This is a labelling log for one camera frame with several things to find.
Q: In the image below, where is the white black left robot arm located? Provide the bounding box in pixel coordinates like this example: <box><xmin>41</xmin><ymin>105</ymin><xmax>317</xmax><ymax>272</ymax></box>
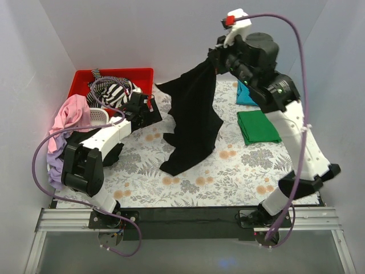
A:
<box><xmin>61</xmin><ymin>92</ymin><xmax>162</xmax><ymax>228</ymax></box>

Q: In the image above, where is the black shirt in basket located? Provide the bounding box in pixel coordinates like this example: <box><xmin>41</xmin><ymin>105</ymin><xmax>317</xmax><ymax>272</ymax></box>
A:
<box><xmin>66</xmin><ymin>128</ymin><xmax>124</xmax><ymax>167</ymax></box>

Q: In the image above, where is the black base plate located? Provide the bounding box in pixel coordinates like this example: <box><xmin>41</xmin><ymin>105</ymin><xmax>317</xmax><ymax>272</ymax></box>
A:
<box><xmin>239</xmin><ymin>209</ymin><xmax>282</xmax><ymax>228</ymax></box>
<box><xmin>88</xmin><ymin>210</ymin><xmax>140</xmax><ymax>229</ymax></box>

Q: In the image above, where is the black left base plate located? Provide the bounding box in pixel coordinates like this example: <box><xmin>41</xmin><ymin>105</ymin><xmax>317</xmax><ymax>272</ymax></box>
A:
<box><xmin>88</xmin><ymin>210</ymin><xmax>140</xmax><ymax>229</ymax></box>

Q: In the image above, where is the floral patterned table mat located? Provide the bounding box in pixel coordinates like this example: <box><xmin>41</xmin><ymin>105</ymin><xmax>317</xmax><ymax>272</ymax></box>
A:
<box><xmin>55</xmin><ymin>81</ymin><xmax>319</xmax><ymax>208</ymax></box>

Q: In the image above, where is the black white striped shirt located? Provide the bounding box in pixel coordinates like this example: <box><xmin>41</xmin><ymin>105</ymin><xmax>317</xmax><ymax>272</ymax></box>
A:
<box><xmin>93</xmin><ymin>76</ymin><xmax>142</xmax><ymax>108</ymax></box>

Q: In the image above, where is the folded green t shirt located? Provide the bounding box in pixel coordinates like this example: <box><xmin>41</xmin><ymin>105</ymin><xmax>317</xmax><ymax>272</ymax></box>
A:
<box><xmin>237</xmin><ymin>110</ymin><xmax>282</xmax><ymax>145</ymax></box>

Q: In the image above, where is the lavender shirt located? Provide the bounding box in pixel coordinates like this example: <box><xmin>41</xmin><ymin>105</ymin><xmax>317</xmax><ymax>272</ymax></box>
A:
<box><xmin>46</xmin><ymin>132</ymin><xmax>71</xmax><ymax>190</ymax></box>

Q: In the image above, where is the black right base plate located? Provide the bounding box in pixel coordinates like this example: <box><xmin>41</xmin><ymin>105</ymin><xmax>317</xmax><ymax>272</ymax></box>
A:
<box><xmin>239</xmin><ymin>209</ymin><xmax>282</xmax><ymax>228</ymax></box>

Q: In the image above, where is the pink shirt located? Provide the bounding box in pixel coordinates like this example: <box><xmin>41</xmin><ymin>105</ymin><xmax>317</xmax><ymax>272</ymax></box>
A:
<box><xmin>48</xmin><ymin>95</ymin><xmax>91</xmax><ymax>154</ymax></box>

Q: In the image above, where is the white plastic laundry basket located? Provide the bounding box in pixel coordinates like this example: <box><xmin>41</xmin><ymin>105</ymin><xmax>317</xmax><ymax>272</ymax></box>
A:
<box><xmin>47</xmin><ymin>108</ymin><xmax>111</xmax><ymax>179</ymax></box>

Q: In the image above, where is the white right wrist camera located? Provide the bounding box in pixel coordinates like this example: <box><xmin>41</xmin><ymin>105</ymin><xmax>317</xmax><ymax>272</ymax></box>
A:
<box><xmin>223</xmin><ymin>8</ymin><xmax>252</xmax><ymax>48</ymax></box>

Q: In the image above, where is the black floral print t shirt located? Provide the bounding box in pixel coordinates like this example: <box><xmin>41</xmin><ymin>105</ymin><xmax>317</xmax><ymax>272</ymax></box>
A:
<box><xmin>156</xmin><ymin>59</ymin><xmax>223</xmax><ymax>176</ymax></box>

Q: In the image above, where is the red plastic bin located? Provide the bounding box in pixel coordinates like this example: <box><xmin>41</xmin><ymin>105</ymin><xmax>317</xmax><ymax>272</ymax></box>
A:
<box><xmin>58</xmin><ymin>68</ymin><xmax>153</xmax><ymax>125</ymax></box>

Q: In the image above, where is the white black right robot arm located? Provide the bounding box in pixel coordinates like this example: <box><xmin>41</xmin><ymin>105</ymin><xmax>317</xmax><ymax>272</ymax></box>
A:
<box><xmin>208</xmin><ymin>33</ymin><xmax>340</xmax><ymax>227</ymax></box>

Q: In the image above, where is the folded blue t shirt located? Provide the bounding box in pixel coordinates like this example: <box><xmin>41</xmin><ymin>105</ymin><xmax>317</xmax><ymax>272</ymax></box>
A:
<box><xmin>236</xmin><ymin>81</ymin><xmax>257</xmax><ymax>106</ymax></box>

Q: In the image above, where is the aluminium frame rail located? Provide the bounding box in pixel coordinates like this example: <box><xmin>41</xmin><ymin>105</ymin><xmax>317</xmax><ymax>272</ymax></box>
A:
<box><xmin>36</xmin><ymin>206</ymin><xmax>342</xmax><ymax>232</ymax></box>

